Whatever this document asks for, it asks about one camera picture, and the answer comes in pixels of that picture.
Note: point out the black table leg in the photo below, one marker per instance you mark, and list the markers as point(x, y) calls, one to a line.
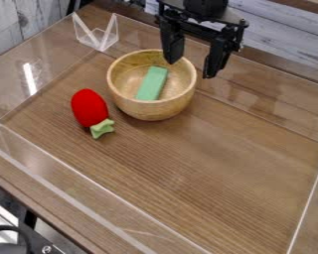
point(27, 221)

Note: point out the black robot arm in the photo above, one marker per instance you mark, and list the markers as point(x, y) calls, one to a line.
point(207, 20)

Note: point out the clear acrylic corner bracket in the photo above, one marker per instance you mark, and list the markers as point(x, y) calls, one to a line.
point(96, 38)

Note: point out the red plush strawberry toy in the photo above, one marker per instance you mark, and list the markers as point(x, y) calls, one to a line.
point(90, 112)

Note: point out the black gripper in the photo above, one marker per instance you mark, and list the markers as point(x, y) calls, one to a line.
point(204, 18)

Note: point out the wooden bowl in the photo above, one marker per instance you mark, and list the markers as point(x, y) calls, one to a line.
point(124, 75)

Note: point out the clear acrylic tray wall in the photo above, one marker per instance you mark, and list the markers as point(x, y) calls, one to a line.
point(102, 222)

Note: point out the green rectangular block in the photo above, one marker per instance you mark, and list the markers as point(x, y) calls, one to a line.
point(152, 83)

